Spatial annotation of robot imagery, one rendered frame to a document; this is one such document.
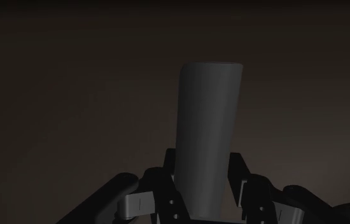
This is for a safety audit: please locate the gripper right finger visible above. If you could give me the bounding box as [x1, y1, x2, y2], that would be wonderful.
[223, 151, 350, 224]

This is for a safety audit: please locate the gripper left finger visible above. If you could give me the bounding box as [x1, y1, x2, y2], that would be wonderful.
[56, 148, 192, 224]

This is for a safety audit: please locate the grey cylinder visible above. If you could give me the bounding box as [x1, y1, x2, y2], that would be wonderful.
[173, 62, 244, 220]

